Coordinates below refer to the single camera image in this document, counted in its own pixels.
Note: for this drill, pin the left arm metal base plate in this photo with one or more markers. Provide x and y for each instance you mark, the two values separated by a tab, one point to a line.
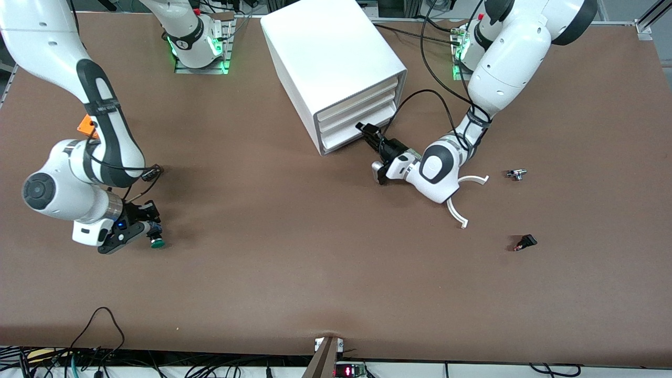
459	71

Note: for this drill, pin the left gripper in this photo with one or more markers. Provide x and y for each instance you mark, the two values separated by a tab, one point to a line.
391	149

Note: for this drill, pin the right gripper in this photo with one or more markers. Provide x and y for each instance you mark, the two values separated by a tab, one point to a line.
137	213

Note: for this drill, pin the dark cylindrical capacitor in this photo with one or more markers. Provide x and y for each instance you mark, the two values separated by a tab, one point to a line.
156	170

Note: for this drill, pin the white drawer cabinet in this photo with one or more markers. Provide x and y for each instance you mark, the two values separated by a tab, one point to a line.
336	47

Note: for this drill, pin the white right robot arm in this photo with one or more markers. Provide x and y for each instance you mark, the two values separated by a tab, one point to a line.
52	178

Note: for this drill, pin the small silver metal connector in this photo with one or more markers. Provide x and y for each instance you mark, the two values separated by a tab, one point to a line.
517	174

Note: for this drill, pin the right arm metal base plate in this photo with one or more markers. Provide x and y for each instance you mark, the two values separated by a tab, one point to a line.
210	68

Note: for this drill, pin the white lowest cabinet drawer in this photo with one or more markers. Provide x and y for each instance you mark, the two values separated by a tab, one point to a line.
344	132

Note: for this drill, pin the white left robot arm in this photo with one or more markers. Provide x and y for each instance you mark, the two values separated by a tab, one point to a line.
509	58

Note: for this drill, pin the silver table edge bracket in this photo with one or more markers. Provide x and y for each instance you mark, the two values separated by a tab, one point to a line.
341	345

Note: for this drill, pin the orange button enclosure box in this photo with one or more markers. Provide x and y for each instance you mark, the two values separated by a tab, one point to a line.
85	127

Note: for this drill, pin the aluminium frame profile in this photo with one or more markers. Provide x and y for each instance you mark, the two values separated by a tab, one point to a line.
653	13

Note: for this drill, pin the red LED display module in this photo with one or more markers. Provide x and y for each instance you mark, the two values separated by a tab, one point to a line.
349	370

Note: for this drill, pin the green push button switch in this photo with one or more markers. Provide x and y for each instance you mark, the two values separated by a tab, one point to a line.
156	242

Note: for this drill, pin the brown support beam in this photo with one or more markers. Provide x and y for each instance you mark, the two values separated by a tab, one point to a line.
321	362

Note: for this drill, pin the white highest cabinet drawer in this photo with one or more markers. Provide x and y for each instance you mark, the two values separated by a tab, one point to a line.
357	101

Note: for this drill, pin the small black rocker switch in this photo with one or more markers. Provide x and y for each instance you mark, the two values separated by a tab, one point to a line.
526	241

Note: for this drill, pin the white middle cabinet drawer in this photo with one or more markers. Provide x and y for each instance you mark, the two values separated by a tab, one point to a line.
357	112

